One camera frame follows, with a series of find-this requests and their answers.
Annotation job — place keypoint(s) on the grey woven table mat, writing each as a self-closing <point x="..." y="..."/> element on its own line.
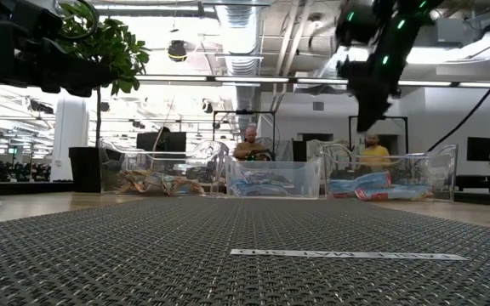
<point x="143" y="263"/>

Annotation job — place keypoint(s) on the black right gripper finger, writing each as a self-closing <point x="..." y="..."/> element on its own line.
<point x="370" y="119"/>

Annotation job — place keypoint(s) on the green leafy indoor tree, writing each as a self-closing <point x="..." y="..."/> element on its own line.
<point x="117" y="51"/>

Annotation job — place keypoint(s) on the black monitor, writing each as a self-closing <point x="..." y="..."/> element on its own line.
<point x="164" y="142"/>
<point x="481" y="149"/>

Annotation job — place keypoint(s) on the large clear plastic bin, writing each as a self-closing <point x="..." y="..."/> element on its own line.
<point x="164" y="159"/>
<point x="423" y="170"/>

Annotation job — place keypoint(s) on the white printed mat label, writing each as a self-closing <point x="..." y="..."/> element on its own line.
<point x="347" y="254"/>

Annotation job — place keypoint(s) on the person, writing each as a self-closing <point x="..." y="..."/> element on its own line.
<point x="164" y="129"/>
<point x="249" y="149"/>
<point x="376" y="153"/>

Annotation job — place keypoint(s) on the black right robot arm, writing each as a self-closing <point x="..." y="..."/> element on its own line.
<point x="398" y="38"/>

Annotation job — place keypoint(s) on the white round column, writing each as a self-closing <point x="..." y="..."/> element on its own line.
<point x="70" y="140"/>

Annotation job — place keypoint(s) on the linear ceiling light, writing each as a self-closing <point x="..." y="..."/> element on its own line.
<point x="249" y="79"/>

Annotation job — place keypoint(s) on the blue oatmeal raisin granola bar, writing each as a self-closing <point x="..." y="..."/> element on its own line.
<point x="258" y="190"/>
<point x="266" y="177"/>

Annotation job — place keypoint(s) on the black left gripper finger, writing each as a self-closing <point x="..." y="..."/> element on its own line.
<point x="79" y="89"/>
<point x="85" y="70"/>

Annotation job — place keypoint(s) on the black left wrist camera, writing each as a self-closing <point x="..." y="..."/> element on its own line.
<point x="38" y="21"/>

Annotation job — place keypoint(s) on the black round ceiling pendant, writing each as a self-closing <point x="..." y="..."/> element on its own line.
<point x="177" y="51"/>

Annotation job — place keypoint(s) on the black metal frame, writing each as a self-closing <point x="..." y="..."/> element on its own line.
<point x="402" y="123"/>

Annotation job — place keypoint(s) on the small clear plastic bin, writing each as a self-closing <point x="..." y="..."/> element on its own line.
<point x="304" y="174"/>

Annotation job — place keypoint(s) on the black square planter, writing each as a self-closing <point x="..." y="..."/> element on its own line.
<point x="84" y="170"/>

